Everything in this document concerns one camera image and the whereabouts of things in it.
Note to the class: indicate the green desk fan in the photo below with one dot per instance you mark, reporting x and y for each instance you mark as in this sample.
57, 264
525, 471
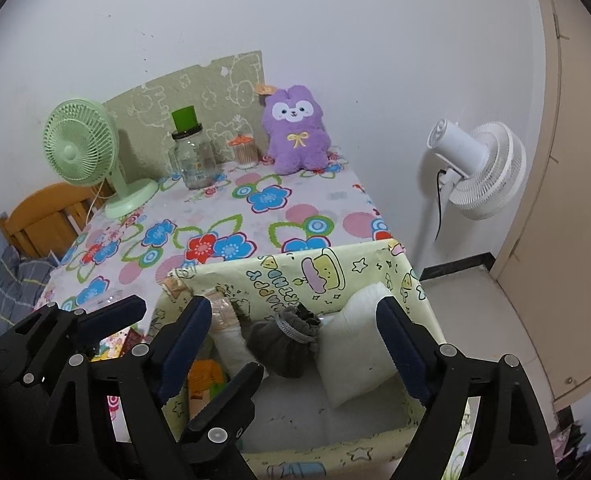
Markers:
75, 145

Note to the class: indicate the beige door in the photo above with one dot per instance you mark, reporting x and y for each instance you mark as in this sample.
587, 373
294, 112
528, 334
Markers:
575, 210

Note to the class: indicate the yellow printed storage box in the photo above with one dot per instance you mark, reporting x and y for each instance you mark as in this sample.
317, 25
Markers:
370, 265

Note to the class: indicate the small jar with orange lid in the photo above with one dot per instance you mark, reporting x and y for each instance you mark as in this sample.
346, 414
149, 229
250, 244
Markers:
243, 155

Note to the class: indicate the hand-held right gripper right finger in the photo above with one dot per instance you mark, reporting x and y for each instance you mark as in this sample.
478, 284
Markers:
400, 350

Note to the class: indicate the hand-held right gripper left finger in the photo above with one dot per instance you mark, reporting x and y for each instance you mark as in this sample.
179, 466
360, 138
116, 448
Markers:
185, 350

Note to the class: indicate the wooden chair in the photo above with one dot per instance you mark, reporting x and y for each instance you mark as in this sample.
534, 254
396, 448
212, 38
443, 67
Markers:
40, 220

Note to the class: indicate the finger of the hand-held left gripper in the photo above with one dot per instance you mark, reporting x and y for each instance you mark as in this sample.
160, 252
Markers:
120, 315
235, 395

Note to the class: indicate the glass jar with green lid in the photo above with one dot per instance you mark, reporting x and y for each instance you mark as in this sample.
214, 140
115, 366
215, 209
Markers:
193, 160

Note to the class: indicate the yellow orange packet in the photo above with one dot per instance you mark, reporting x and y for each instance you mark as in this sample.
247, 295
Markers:
205, 380

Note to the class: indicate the green printed board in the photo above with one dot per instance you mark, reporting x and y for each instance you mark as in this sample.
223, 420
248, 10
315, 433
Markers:
165, 95

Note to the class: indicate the purple plush bunny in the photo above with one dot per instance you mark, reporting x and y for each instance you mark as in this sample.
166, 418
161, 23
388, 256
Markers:
295, 150

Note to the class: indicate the clear glass mug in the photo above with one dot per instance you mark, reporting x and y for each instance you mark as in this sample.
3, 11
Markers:
174, 162

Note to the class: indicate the grey plaid blanket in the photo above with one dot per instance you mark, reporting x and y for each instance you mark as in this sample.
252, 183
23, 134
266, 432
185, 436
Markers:
15, 280

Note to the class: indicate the white standing fan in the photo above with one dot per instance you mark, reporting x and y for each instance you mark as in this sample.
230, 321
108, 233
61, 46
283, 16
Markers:
495, 170

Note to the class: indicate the grey sock bundle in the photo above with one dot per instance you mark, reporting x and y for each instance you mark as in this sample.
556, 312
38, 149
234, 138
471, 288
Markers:
280, 350

